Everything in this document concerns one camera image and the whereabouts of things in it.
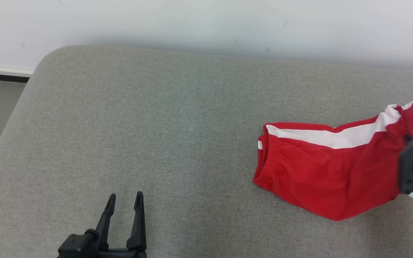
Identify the grey fabric sofa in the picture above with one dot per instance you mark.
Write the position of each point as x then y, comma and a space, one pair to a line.
156, 143

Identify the white wall baseboard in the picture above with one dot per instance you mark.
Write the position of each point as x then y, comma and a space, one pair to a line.
2, 71

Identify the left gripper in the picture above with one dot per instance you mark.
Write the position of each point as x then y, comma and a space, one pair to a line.
81, 247

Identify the red shorts with white stripe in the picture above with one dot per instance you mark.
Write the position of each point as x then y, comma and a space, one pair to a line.
328, 175

